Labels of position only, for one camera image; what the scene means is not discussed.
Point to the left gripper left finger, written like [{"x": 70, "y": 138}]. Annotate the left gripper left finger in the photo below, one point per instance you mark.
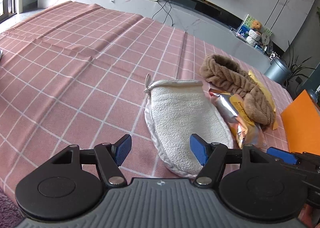
[{"x": 106, "y": 157}]

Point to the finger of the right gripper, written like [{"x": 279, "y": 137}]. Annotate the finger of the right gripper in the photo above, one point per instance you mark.
[{"x": 287, "y": 157}]

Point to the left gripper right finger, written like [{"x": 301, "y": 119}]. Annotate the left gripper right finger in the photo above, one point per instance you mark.
[{"x": 213, "y": 157}]

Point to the silver yellow snack packet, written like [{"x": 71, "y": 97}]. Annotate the silver yellow snack packet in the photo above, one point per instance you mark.
[{"x": 243, "y": 129}]

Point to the white bath mitt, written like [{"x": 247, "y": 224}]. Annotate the white bath mitt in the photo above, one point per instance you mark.
[{"x": 175, "y": 110}]

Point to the orange cardboard box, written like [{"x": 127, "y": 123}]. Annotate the orange cardboard box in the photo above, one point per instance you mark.
[{"x": 301, "y": 122}]

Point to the yellow microfiber cloth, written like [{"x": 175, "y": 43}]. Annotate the yellow microfiber cloth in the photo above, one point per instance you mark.
[{"x": 268, "y": 96}]

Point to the brown plush headband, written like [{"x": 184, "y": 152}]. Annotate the brown plush headband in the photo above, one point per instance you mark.
[{"x": 227, "y": 75}]

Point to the grey metal trash bin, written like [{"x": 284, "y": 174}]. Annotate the grey metal trash bin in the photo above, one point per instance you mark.
[{"x": 278, "y": 71}]

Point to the pink checkered tablecloth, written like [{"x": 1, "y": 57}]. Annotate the pink checkered tablecloth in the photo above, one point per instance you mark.
[{"x": 74, "y": 74}]

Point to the green potted plant right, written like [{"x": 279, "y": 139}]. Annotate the green potted plant right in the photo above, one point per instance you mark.
[{"x": 294, "y": 66}]

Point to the white marble tv console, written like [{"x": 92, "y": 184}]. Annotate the white marble tv console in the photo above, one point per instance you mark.
[{"x": 198, "y": 25}]

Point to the green picture book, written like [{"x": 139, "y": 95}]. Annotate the green picture book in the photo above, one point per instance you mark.
[{"x": 246, "y": 26}]

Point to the brown teddy bear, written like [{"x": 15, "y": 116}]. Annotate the brown teddy bear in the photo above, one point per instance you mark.
[{"x": 256, "y": 25}]

